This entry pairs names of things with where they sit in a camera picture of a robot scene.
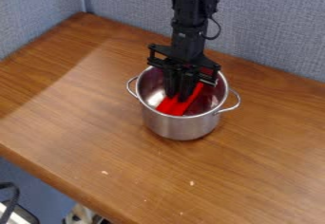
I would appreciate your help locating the black and grey corner object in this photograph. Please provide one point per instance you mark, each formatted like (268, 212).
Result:
(20, 216)

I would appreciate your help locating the stainless steel pot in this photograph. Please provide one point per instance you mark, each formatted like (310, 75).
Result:
(200, 118)

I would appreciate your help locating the white object below table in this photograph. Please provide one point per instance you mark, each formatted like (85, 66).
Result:
(81, 215)

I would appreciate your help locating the red rectangular block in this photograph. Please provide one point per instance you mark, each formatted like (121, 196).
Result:
(172, 107)

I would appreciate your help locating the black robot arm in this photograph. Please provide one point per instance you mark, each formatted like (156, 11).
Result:
(192, 13)

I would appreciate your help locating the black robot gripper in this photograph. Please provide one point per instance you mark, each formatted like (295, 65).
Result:
(183, 62)

